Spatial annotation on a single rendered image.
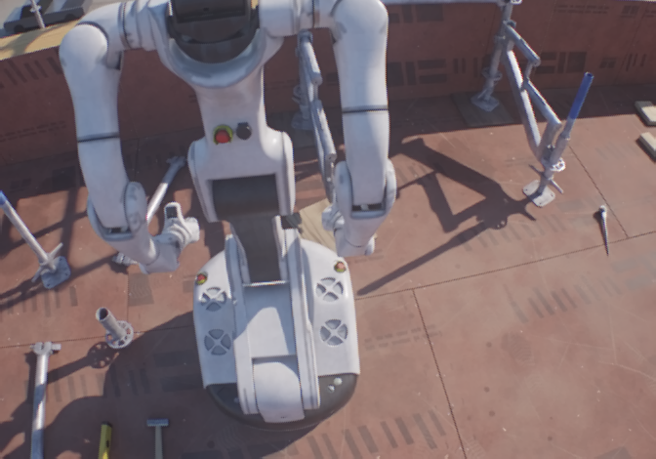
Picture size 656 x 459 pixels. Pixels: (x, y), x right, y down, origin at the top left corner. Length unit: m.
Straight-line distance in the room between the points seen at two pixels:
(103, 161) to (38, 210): 1.96
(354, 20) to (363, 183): 0.27
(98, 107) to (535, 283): 1.92
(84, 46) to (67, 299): 1.66
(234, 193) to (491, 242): 1.51
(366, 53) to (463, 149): 1.95
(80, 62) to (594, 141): 2.81
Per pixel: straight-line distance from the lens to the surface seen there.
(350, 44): 0.79
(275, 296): 1.51
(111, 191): 0.86
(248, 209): 1.08
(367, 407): 1.87
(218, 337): 1.67
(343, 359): 1.68
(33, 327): 2.36
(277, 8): 0.74
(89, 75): 0.84
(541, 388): 2.06
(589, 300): 2.35
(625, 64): 3.72
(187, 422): 1.92
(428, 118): 2.84
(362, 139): 0.79
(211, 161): 0.98
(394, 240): 2.23
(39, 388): 2.16
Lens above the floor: 1.80
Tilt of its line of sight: 51 degrees down
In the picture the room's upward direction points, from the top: straight up
